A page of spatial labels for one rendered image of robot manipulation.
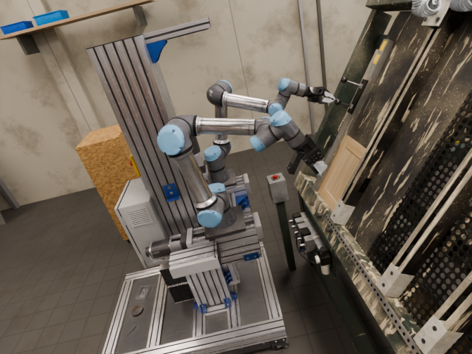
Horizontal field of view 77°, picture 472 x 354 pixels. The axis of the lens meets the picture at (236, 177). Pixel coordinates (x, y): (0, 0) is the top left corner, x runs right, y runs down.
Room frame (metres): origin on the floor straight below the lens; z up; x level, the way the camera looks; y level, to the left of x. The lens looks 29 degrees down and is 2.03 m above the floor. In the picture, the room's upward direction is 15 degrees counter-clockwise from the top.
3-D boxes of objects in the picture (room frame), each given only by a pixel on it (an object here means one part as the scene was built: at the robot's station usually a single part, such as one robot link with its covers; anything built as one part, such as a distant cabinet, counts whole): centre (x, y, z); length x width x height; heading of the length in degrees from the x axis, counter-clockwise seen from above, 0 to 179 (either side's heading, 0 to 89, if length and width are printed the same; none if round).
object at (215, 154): (1.86, 0.11, 1.20); 0.13 x 0.12 x 0.14; 153
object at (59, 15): (4.25, 1.64, 2.42); 0.33 x 0.23 x 0.11; 88
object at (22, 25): (4.26, 2.07, 2.42); 0.29 x 0.20 x 0.10; 88
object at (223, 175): (1.86, 0.11, 1.09); 0.15 x 0.15 x 0.10
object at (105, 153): (3.02, 1.20, 0.63); 0.50 x 0.42 x 1.25; 2
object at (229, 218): (1.36, 0.13, 1.09); 0.15 x 0.15 x 0.10
